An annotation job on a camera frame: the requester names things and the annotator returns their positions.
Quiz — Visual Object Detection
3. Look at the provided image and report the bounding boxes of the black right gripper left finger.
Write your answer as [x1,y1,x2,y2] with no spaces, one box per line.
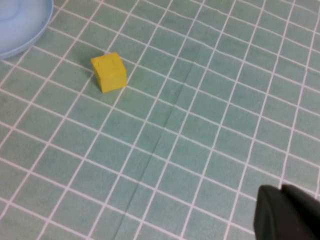
[253,184,320,240]

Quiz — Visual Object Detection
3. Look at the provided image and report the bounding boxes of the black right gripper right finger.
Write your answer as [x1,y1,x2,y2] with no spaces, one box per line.
[280,184,320,208]

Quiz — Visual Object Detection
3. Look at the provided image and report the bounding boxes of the light blue round plate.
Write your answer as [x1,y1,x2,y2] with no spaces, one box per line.
[0,0,55,60]

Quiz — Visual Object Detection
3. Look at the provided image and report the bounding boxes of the green checkered tablecloth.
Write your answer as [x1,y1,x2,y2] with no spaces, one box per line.
[0,0,320,240]

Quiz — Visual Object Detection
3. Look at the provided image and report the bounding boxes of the yellow cube block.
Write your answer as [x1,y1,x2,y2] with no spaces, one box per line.
[90,51,128,94]

